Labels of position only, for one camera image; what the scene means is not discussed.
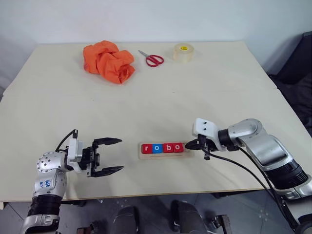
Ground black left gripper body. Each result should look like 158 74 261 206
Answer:
81 144 101 178

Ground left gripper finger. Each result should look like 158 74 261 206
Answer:
93 166 125 178
92 137 123 150

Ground crumpled orange cloth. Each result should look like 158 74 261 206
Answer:
82 40 136 85

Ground clear tape roll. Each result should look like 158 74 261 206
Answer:
172 42 196 64

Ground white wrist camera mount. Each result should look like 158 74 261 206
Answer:
65 137 85 175
192 117 226 152

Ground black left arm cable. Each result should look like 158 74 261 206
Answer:
55 129 79 153

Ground dark table frame bar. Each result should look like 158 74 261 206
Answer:
213 190 270 198

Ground wooden letter tile rack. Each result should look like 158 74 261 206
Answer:
138 141 196 161

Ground black caster wheel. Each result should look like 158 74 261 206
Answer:
211 214 232 230
77 220 106 234

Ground red-handled scissors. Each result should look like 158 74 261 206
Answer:
137 49 165 67

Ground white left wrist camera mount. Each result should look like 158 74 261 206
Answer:
65 137 85 175

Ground black chair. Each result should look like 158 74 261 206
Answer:
266 31 312 137

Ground dark rounded shape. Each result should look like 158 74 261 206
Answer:
170 200 211 234
113 206 141 234

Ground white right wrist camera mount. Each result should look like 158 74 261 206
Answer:
192 117 226 152

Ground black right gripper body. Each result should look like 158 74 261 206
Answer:
196 133 221 161

